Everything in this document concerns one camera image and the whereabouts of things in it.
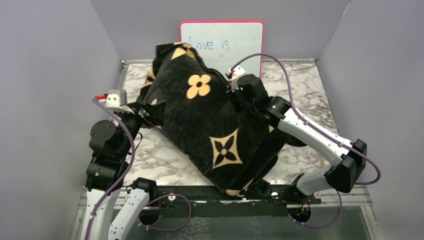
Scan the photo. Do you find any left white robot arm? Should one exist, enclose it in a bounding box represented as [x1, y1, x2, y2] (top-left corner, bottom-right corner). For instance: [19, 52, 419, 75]
[80, 98, 167, 240]

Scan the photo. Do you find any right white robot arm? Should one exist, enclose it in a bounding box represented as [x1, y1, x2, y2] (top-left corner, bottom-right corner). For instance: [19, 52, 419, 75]
[230, 72, 367, 204]

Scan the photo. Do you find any pink framed whiteboard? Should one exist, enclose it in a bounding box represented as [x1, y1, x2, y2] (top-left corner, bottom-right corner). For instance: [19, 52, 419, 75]
[180, 20, 264, 75]

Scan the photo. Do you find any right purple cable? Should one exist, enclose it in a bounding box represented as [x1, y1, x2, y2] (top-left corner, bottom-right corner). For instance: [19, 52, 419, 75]
[228, 52, 382, 229]

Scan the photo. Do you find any black floral plush pillowcase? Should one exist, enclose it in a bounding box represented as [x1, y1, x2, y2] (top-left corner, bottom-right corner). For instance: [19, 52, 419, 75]
[138, 42, 304, 198]

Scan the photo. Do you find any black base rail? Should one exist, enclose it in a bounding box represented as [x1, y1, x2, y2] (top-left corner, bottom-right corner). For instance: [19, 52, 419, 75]
[139, 185, 321, 220]

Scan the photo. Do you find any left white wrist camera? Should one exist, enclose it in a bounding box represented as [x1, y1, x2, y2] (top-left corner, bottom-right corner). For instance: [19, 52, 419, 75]
[104, 89, 128, 109]

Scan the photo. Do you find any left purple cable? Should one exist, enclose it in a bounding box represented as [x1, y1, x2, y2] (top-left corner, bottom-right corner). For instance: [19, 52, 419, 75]
[84, 98, 193, 240]

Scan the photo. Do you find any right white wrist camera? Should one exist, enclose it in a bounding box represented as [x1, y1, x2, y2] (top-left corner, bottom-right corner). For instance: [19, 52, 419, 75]
[226, 65, 246, 92]

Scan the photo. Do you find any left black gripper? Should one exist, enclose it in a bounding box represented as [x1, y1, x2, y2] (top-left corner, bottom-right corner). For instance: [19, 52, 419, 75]
[117, 99, 167, 159]

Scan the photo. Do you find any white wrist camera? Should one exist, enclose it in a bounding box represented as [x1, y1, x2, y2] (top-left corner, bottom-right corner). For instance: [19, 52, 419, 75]
[104, 89, 128, 109]
[226, 65, 246, 92]

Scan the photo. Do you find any purple cable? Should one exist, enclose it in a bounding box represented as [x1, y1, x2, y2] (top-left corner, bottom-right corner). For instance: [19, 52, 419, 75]
[84, 98, 193, 240]
[228, 52, 382, 229]

